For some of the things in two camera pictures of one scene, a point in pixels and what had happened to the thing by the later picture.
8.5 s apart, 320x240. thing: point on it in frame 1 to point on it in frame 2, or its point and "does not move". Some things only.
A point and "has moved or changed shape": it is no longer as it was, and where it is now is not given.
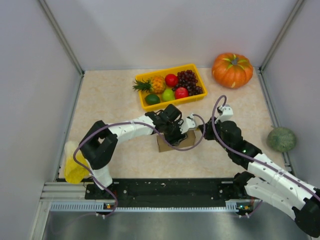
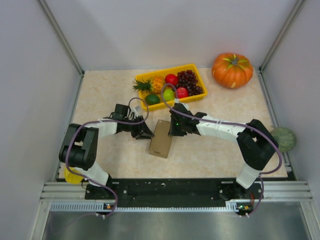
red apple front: (181, 92) does not move
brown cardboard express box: (186, 143) has moved or changed shape
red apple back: (171, 80) does not move
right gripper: (208, 128) to (175, 124)
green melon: (281, 139) does not move
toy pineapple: (156, 84) does not move
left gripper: (176, 135) to (139, 128)
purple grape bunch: (187, 79) does not move
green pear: (168, 95) does not move
